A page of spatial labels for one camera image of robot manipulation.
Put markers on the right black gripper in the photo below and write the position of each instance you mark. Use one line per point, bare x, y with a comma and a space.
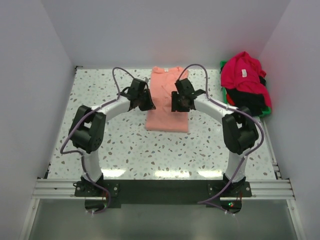
175, 105

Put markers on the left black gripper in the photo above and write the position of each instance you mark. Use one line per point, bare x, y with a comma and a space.
149, 105

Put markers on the salmon pink t shirt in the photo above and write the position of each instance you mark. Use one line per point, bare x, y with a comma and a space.
162, 84

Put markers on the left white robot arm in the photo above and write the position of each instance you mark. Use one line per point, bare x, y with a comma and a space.
88, 127

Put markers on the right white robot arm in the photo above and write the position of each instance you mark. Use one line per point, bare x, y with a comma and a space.
238, 127

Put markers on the magenta red t shirt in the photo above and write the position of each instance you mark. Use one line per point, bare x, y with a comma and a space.
244, 74

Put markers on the black t shirt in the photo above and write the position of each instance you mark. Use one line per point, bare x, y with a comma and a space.
250, 98

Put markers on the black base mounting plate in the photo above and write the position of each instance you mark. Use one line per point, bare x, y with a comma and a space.
115, 193

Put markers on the green plastic bin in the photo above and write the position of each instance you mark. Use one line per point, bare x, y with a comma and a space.
227, 100

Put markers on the aluminium frame rail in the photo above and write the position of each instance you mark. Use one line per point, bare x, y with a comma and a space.
130, 152

